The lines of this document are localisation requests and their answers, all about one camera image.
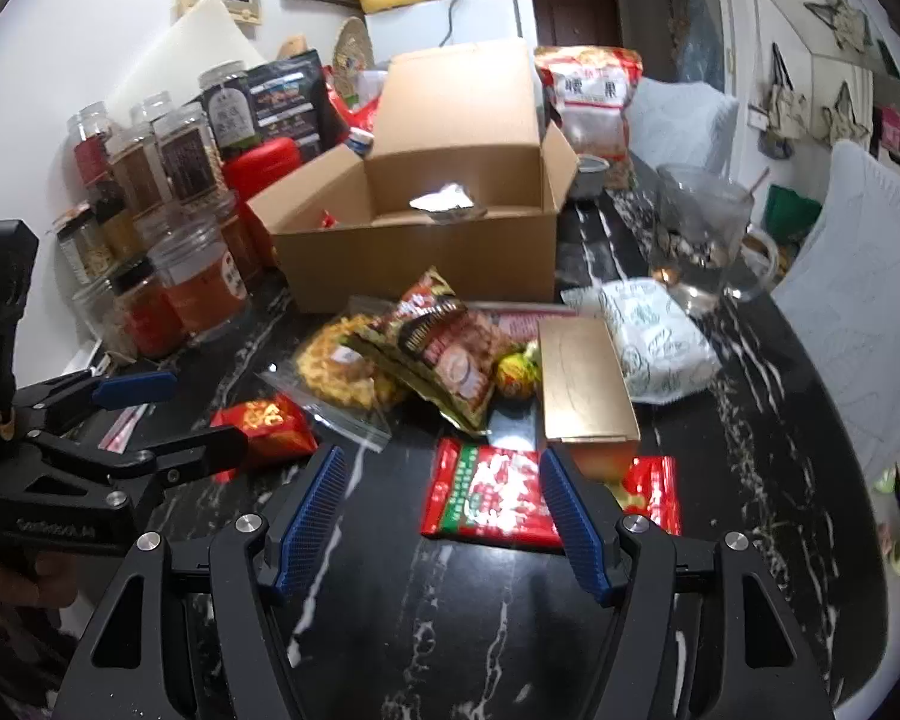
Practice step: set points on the white mini fridge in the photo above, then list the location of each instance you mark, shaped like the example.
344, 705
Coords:
487, 22

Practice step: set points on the red green snack packet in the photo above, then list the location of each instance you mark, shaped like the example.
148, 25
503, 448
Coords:
487, 499

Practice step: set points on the long red white packet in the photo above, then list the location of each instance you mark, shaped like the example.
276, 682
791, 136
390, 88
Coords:
514, 322

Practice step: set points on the small glass cup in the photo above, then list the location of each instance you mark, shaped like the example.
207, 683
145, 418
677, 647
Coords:
757, 262

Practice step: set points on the white covered chair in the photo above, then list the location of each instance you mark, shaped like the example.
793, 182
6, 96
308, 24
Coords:
855, 300
682, 124

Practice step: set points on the silver foil packet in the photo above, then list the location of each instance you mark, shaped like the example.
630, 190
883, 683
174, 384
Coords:
446, 201

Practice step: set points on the red plastic container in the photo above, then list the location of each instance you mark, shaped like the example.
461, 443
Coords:
266, 165

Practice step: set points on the black stand-up pouch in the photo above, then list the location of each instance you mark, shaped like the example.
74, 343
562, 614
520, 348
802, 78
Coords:
285, 101

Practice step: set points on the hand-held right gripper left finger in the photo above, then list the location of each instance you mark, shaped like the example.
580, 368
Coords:
313, 521

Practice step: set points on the dark wooden door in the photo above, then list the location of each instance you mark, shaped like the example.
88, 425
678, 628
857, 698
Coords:
574, 15

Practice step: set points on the green bag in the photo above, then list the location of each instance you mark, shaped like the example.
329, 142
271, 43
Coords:
791, 214

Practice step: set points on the white cutting board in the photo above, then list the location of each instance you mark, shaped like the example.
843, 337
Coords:
202, 45

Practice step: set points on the small red gold snack packet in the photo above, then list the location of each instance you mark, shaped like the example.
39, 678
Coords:
270, 424

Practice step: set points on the small metal bowl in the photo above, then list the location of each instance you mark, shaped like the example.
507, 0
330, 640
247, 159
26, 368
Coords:
592, 172

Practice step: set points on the brown cardboard box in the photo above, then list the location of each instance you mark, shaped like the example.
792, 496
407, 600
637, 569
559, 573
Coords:
420, 262

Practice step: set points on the white bread-print snack packet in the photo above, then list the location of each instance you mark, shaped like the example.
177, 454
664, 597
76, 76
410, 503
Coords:
660, 345

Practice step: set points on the large red white nut bag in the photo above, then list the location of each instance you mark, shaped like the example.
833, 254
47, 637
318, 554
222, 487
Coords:
592, 112

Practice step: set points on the gold rectangular box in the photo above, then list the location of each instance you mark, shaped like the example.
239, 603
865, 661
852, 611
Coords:
581, 382

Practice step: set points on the brown snack packet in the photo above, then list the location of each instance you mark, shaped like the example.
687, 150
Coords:
450, 360

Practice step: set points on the small red wrapped candy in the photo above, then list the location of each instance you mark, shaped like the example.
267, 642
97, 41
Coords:
328, 220

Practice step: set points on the red plastic bag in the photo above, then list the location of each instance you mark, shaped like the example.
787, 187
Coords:
352, 112

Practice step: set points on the pink striped stick packet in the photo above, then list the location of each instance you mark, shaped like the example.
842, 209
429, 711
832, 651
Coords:
124, 427

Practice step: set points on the clear bag of yellow noodle snack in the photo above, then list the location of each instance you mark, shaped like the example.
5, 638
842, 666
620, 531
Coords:
337, 371

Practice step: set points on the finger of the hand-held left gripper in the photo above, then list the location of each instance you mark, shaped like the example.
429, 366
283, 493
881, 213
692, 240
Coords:
195, 454
139, 388

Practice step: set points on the person's left hand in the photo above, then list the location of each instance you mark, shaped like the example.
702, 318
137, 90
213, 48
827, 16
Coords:
45, 577

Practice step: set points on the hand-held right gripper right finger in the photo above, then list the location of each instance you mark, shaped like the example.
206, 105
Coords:
570, 525

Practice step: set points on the colourful wrapped lollipop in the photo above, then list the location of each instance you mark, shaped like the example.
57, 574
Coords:
514, 376

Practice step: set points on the group of clear spice jars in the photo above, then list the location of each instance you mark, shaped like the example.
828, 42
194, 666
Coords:
187, 165

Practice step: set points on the small red yellow snack packet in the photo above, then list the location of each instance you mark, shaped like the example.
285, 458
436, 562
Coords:
652, 491

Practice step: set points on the round woven mat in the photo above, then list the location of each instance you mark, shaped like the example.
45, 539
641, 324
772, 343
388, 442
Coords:
352, 45

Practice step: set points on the blue white can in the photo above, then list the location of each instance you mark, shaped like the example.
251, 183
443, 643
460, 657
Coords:
360, 142

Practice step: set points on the hanging canvas tote bag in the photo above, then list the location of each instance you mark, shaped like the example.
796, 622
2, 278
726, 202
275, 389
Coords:
844, 116
780, 105

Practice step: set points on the large glass mug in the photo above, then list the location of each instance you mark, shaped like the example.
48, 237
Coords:
701, 240

